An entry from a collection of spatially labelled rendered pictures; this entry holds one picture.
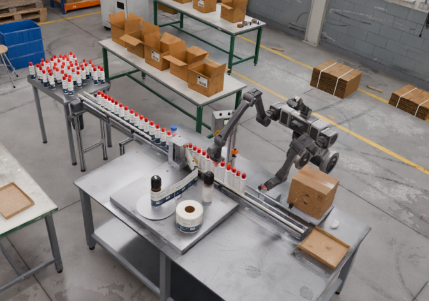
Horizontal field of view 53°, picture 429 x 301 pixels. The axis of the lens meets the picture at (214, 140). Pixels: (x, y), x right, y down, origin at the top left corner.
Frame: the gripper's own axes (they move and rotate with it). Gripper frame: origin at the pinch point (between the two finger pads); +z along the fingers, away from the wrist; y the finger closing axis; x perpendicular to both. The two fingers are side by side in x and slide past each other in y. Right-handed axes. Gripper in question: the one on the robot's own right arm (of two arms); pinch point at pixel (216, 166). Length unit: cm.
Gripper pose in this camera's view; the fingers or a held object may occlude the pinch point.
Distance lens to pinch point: 333.2
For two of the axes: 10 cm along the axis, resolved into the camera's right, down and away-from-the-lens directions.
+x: 6.4, -3.7, 6.7
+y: 7.6, 4.2, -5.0
